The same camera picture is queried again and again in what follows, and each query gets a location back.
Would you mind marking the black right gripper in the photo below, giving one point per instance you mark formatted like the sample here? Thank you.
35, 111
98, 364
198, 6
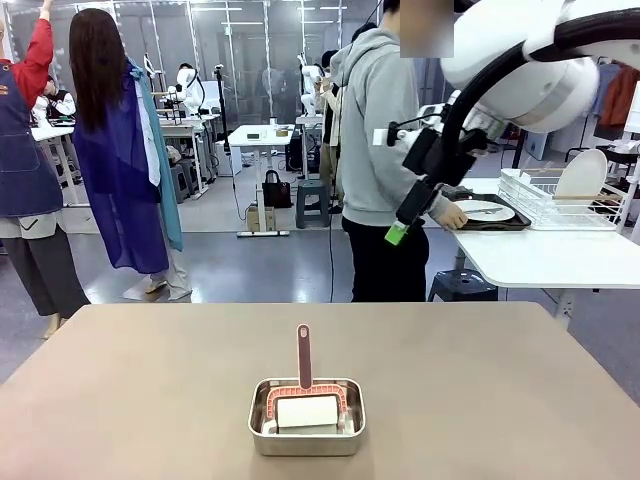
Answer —
420, 150

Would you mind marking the large white plate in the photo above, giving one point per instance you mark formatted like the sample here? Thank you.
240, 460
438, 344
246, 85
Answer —
492, 217

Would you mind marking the white dinner plate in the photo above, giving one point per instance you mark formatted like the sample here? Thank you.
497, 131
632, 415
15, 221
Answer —
582, 172

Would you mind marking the slim background white robot arm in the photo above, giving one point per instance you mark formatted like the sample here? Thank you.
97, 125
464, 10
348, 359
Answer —
309, 85

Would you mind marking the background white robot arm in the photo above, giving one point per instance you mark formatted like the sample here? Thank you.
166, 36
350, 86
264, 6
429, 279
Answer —
189, 87

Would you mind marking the person's right forearm gray sleeve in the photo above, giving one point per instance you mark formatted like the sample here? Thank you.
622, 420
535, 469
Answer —
437, 206

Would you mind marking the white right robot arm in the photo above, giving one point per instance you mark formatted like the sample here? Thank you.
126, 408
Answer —
550, 85

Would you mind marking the person's right hand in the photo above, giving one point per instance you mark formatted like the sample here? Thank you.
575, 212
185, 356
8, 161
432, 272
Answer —
454, 216

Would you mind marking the person in gray hoodie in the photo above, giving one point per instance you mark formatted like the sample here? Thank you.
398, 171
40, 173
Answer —
370, 125

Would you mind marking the dark blue plastic stool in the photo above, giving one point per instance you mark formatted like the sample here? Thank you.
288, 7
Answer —
465, 285

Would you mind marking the background person beige trousers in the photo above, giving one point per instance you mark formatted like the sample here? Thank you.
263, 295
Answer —
331, 150

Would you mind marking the gray plastic stool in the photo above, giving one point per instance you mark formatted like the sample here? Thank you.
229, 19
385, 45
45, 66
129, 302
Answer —
312, 200

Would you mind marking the black tote bag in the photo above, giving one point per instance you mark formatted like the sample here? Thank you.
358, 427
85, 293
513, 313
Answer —
276, 195

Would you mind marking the white side table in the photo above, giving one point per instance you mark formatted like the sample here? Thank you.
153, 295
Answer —
550, 260

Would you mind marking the cardboard box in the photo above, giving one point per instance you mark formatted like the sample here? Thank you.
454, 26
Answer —
260, 220

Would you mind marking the pink lint roller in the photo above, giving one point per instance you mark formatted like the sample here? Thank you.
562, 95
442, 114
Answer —
303, 360

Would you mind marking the white background desk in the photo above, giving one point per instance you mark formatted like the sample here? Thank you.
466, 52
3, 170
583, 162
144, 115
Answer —
235, 140

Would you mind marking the gray-blue hanging jacket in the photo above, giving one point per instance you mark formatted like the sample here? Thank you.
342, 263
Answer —
607, 80

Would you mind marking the orange hanging jacket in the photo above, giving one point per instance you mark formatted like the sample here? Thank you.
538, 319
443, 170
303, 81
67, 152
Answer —
622, 97

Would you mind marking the stainless steel rectangular tray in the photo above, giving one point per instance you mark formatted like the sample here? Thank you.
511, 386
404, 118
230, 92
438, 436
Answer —
305, 446

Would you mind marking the long-haired woman blue apron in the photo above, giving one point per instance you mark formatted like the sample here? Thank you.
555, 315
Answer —
95, 75

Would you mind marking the person in black white jacket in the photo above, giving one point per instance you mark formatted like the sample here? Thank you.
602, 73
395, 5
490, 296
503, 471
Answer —
57, 100

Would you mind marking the person red sleeves denim apron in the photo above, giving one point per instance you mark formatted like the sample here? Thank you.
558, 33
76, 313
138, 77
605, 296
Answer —
25, 165

